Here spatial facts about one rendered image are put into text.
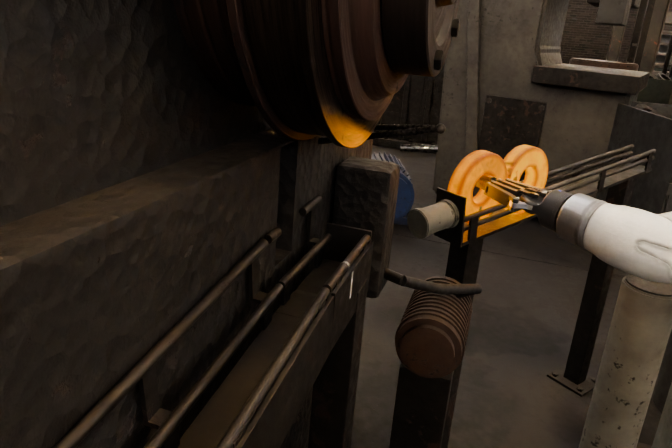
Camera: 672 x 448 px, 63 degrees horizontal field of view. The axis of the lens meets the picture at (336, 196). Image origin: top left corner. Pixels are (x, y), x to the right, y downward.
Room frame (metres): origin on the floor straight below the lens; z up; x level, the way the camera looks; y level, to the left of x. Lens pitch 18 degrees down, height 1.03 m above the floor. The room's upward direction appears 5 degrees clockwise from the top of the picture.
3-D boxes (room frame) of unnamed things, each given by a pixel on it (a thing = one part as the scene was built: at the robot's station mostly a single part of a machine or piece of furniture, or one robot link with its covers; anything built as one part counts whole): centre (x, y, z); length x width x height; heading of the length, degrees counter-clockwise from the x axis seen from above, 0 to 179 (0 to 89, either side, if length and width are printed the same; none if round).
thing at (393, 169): (0.93, -0.05, 0.68); 0.11 x 0.08 x 0.24; 73
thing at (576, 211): (0.93, -0.44, 0.73); 0.09 x 0.06 x 0.09; 128
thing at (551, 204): (0.99, -0.39, 0.73); 0.09 x 0.08 x 0.07; 38
